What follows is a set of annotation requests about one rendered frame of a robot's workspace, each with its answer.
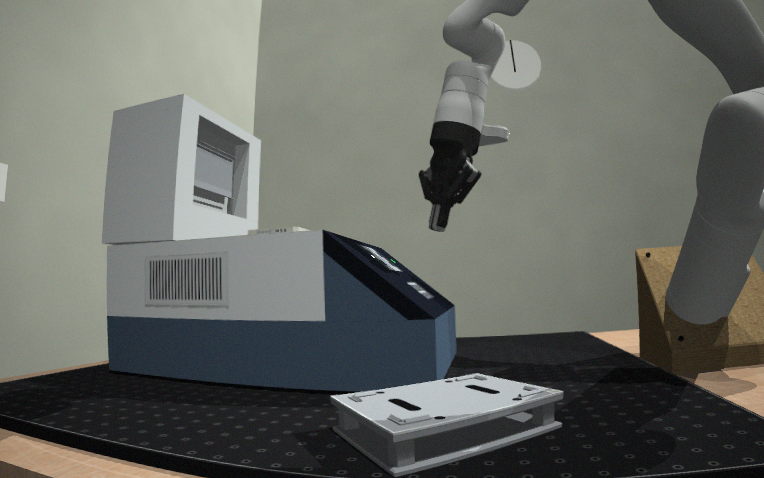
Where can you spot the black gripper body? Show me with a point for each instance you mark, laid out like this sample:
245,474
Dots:
444,136

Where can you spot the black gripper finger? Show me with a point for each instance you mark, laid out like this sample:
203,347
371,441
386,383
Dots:
428,182
446,200

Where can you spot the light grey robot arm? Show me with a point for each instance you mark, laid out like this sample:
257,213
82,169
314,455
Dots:
728,218

